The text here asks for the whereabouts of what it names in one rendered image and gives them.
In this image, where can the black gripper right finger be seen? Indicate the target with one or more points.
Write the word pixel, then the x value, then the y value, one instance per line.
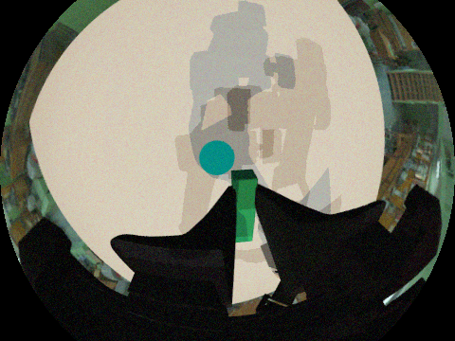
pixel 302 239

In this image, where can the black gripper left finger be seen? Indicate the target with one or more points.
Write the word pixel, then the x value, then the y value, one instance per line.
pixel 206 252

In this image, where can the cyan circle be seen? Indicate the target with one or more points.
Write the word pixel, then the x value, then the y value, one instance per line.
pixel 216 157

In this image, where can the green rectangular post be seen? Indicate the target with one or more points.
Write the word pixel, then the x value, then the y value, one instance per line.
pixel 244 182

